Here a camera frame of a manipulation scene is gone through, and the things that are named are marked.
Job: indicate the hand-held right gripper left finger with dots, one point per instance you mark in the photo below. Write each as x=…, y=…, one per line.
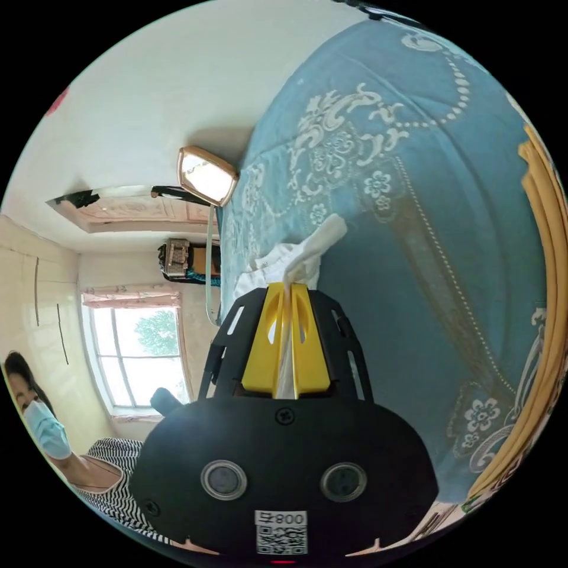
x=259, y=355

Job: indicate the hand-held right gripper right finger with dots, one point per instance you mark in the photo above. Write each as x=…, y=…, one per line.
x=310, y=355

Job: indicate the white patterned short sleeve shirt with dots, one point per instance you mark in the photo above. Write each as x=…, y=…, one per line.
x=306, y=253

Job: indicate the bed with blue patterned sheet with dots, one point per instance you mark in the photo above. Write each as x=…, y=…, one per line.
x=399, y=288

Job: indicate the patterned bag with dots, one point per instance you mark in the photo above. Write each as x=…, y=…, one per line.
x=177, y=259

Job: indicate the window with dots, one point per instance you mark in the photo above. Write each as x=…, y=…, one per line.
x=133, y=355

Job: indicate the pink curtain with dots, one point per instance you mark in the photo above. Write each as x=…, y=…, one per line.
x=133, y=296

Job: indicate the rose gold framed mirror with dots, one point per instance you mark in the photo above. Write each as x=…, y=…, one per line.
x=205, y=181

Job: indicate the person's body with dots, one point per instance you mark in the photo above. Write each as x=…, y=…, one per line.
x=106, y=483

